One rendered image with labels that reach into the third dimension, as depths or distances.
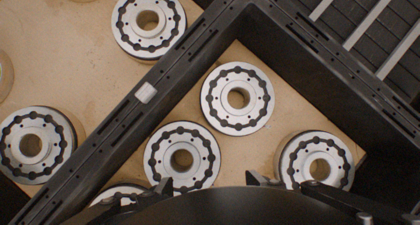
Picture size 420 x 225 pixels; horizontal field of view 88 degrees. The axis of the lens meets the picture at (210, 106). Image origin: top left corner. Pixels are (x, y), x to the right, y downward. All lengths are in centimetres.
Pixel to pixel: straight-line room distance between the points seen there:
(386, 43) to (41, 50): 53
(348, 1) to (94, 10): 39
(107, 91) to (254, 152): 23
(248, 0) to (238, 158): 21
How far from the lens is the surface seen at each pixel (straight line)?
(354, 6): 44
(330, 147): 34
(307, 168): 32
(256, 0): 27
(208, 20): 25
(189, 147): 29
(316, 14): 39
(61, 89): 38
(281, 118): 35
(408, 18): 49
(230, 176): 34
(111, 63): 36
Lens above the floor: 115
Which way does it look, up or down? 86 degrees down
